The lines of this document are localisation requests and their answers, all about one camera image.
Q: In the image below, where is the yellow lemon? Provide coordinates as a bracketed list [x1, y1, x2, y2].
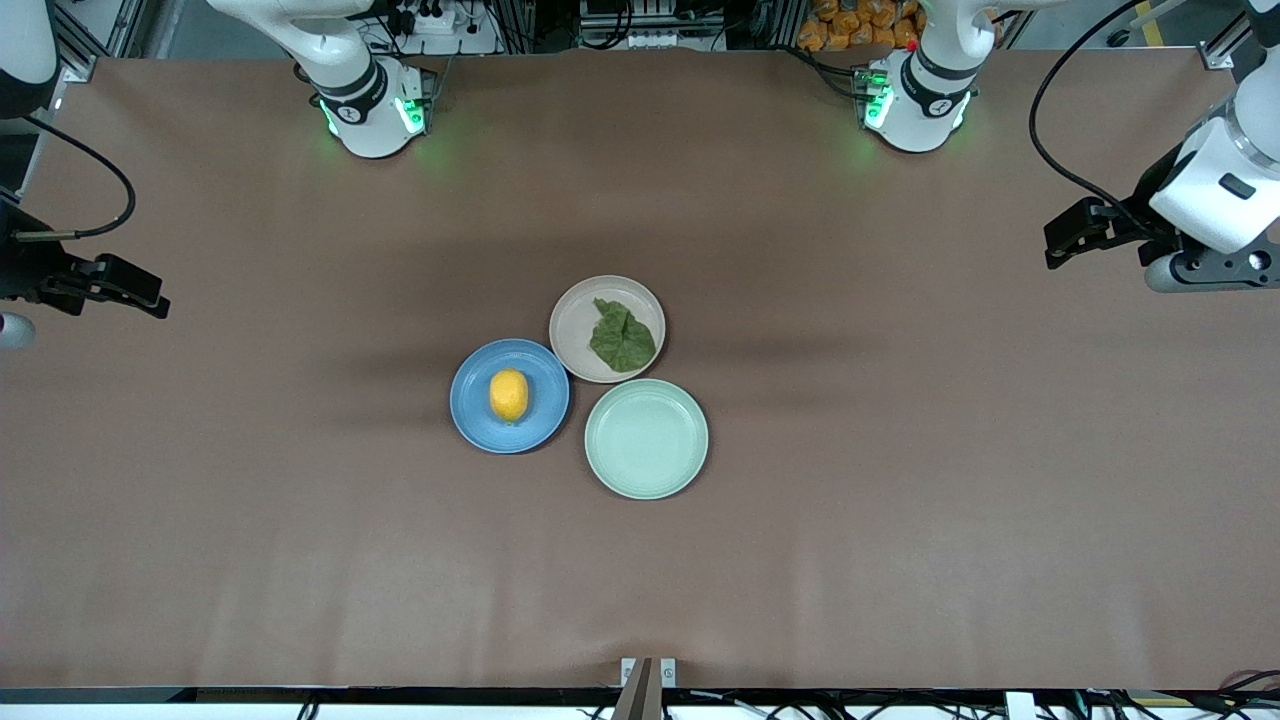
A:
[489, 368, 530, 423]

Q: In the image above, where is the green lettuce leaf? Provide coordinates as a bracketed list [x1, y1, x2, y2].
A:
[589, 297, 658, 374]

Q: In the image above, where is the orange snack bag pile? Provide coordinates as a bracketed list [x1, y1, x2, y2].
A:
[797, 0, 923, 54]

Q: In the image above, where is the blue plate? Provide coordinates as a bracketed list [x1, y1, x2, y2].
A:
[450, 339, 571, 455]

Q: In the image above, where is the white power strip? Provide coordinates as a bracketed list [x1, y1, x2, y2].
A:
[395, 3, 473, 37]

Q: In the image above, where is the beige plate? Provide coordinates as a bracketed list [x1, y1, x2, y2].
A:
[549, 275, 667, 384]

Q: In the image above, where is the light green plate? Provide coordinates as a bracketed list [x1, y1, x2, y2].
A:
[584, 378, 709, 500]

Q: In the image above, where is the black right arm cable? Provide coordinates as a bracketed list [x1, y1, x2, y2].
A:
[12, 112, 138, 241]

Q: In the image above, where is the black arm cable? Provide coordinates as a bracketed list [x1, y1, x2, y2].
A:
[1029, 0, 1153, 236]
[12, 112, 138, 241]

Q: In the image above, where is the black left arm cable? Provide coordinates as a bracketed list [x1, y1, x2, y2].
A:
[1029, 0, 1153, 236]

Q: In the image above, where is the aluminium frame rail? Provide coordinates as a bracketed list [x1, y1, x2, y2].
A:
[1198, 0, 1263, 72]
[48, 0, 153, 85]

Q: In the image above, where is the cable bundle under table edge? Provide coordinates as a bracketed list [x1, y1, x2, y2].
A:
[1075, 668, 1280, 720]

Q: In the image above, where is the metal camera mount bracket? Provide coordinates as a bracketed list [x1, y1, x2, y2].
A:
[612, 657, 679, 720]

